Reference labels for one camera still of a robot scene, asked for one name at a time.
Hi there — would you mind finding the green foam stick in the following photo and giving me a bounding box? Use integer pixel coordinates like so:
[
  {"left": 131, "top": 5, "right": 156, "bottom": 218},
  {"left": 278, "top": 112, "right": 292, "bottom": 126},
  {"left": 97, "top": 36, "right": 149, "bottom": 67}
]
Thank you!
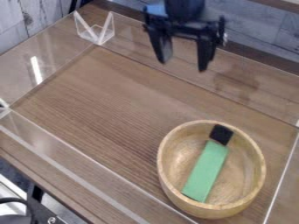
[{"left": 181, "top": 141, "right": 229, "bottom": 203}]

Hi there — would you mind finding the black cable lower left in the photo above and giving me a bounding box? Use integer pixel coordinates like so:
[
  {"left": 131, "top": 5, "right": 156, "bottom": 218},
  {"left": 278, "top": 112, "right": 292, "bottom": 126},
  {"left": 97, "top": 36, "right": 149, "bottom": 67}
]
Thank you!
[{"left": 0, "top": 197, "right": 30, "bottom": 215}]

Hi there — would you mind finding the small black square block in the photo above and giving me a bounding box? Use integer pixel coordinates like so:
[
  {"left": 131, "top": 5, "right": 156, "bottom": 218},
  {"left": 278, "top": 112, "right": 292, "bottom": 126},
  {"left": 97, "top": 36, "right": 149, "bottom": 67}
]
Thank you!
[{"left": 209, "top": 124, "right": 233, "bottom": 145}]

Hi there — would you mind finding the clear acrylic front wall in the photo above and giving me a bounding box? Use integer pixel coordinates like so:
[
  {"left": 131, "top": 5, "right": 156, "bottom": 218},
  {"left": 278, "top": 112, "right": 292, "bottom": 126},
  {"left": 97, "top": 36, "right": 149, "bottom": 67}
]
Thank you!
[{"left": 0, "top": 109, "right": 197, "bottom": 224}]

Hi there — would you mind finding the wooden bowl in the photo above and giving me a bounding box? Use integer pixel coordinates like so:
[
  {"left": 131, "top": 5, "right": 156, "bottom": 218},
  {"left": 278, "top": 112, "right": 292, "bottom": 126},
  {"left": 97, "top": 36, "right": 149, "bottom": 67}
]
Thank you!
[{"left": 156, "top": 120, "right": 266, "bottom": 220}]

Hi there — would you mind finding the black table leg bracket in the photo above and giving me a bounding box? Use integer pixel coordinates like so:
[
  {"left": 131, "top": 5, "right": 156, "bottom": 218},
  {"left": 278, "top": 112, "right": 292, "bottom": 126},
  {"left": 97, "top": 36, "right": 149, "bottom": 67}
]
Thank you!
[{"left": 26, "top": 183, "right": 66, "bottom": 224}]

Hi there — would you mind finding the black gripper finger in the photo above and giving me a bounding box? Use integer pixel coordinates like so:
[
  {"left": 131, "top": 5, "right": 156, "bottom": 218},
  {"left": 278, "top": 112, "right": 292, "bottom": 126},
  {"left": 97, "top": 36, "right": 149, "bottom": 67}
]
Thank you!
[
  {"left": 146, "top": 25, "right": 173, "bottom": 64},
  {"left": 196, "top": 34, "right": 217, "bottom": 72}
]

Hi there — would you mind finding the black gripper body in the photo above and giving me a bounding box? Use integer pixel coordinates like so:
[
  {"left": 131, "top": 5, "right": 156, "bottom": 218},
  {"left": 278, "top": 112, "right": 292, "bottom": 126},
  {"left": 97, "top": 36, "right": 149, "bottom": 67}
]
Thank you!
[{"left": 142, "top": 0, "right": 226, "bottom": 46}]

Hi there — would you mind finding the clear acrylic corner bracket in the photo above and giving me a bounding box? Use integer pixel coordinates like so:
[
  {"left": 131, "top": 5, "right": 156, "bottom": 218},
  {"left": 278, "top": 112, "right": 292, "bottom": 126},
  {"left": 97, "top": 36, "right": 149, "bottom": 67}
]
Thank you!
[{"left": 73, "top": 11, "right": 114, "bottom": 46}]

